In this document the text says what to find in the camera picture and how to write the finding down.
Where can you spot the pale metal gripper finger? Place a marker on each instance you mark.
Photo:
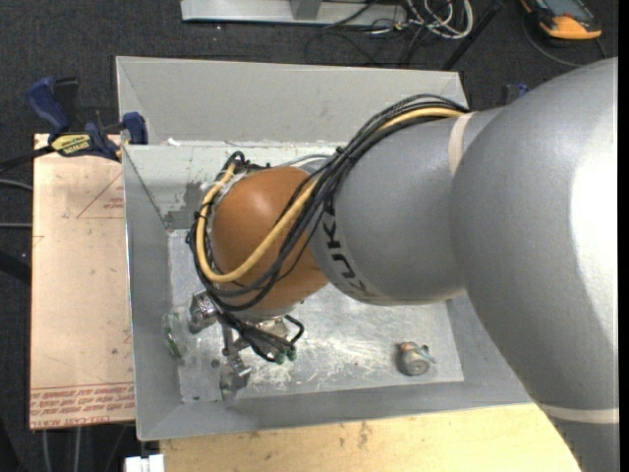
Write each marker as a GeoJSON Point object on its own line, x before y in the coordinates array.
{"type": "Point", "coordinates": [202, 307]}
{"type": "Point", "coordinates": [233, 377]}

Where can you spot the clear plastic bottle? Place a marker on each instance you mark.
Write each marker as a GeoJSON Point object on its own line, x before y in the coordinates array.
{"type": "Point", "coordinates": [175, 338]}

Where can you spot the brown cardboard board, red print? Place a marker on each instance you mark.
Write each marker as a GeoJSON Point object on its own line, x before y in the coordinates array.
{"type": "Point", "coordinates": [78, 273]}

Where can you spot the small grey round can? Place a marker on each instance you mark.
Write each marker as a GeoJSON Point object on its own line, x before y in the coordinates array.
{"type": "Point", "coordinates": [413, 360]}

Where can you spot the grey metal bin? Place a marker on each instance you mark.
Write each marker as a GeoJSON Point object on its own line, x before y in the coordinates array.
{"type": "Point", "coordinates": [255, 106]}

